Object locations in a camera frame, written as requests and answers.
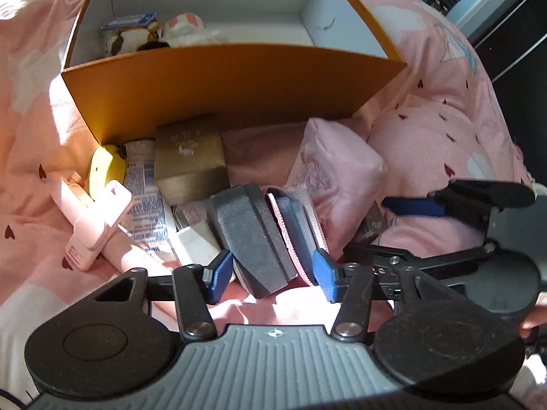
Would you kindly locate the gold gift box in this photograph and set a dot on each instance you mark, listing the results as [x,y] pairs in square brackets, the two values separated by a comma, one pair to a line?
[188,158]

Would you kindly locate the white pink-striped plush toy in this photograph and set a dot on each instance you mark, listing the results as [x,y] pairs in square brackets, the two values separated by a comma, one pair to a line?
[186,30]

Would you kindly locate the black textured case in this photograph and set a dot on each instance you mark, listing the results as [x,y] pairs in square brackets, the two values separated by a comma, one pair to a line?
[252,239]

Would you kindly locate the pink printed blanket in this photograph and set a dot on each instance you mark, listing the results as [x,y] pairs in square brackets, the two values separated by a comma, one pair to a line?
[427,94]

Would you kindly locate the pink phone holder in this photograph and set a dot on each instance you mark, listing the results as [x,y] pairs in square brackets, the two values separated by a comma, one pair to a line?
[98,222]

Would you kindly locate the calico plush toy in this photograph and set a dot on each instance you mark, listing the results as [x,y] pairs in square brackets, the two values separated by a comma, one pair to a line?
[124,40]

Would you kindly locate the orange cardboard box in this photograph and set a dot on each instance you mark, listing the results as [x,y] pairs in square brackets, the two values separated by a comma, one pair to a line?
[235,85]

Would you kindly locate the person's right hand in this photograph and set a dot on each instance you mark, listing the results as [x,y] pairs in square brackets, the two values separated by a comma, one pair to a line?
[535,321]

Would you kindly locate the dark case with pink rim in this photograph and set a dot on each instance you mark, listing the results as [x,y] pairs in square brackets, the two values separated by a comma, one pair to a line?
[299,230]

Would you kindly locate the pink fabric pouch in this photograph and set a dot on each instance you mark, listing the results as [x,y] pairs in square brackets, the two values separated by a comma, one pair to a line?
[337,171]

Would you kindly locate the small white box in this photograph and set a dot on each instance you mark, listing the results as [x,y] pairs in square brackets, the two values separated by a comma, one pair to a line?
[196,241]

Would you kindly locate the white lotion tube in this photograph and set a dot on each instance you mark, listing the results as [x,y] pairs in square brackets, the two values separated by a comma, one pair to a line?
[143,188]

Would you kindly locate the yellow plastic gadget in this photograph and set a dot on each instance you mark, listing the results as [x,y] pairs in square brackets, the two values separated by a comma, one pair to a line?
[104,166]

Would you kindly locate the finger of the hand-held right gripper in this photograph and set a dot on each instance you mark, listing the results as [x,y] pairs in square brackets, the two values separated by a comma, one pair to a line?
[412,207]
[444,258]

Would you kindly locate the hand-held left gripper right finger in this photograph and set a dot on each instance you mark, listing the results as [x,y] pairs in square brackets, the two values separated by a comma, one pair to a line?
[327,277]

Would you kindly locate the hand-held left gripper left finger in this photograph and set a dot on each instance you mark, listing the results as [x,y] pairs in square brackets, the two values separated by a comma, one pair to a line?
[220,276]

